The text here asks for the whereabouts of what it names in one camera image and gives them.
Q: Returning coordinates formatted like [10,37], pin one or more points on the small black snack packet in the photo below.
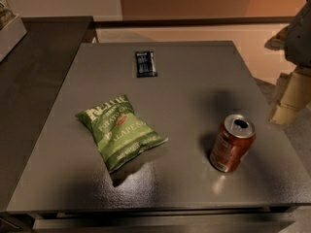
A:
[145,64]

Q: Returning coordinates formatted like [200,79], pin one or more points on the white bin with snacks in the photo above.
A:
[12,29]

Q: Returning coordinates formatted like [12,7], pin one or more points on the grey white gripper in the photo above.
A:
[300,39]

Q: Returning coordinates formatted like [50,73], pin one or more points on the green jalapeno chip bag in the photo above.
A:
[118,133]

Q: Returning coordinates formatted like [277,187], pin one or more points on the red coke can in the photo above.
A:
[235,137]

